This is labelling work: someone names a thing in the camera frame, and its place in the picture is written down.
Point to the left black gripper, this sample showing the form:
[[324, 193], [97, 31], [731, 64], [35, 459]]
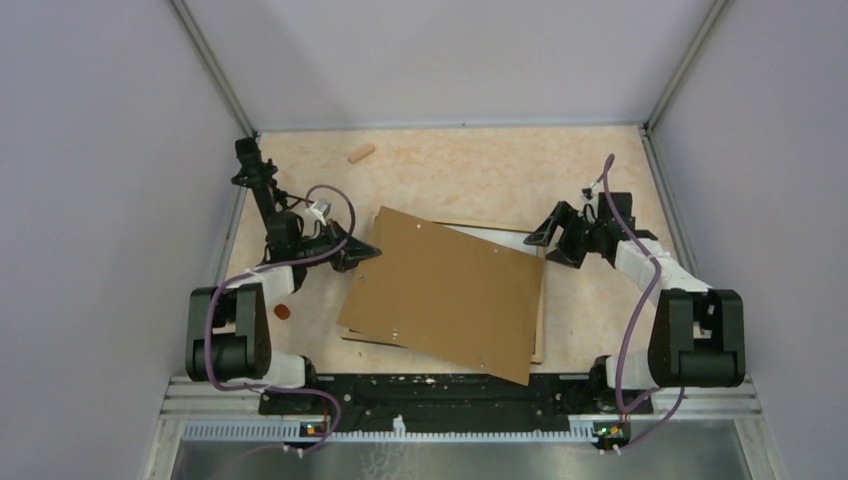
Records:
[[352, 254]]

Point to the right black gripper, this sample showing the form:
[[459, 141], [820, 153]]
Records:
[[561, 215]]

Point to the landscape photo print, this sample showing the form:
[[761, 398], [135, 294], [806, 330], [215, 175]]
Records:
[[505, 238]]

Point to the brown cardboard backing board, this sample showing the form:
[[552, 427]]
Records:
[[447, 294]]

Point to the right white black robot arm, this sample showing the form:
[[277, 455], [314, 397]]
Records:
[[697, 336]]

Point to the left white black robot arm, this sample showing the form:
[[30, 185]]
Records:
[[228, 333]]

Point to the small round brown disc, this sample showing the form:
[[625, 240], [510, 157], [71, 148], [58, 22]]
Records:
[[282, 312]]

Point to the small wooden cylinder block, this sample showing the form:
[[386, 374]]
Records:
[[361, 153]]

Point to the black mini tripod orange tip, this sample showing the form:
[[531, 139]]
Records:
[[258, 176]]

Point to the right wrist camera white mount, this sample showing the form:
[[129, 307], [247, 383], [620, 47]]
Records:
[[588, 194]]

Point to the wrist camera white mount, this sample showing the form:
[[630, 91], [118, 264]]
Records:
[[588, 194], [320, 209]]

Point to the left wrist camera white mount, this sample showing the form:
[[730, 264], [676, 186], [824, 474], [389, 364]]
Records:
[[320, 209]]

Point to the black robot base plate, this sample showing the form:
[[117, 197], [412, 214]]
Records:
[[449, 403]]

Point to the white toothed cable duct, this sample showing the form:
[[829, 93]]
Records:
[[306, 432]]

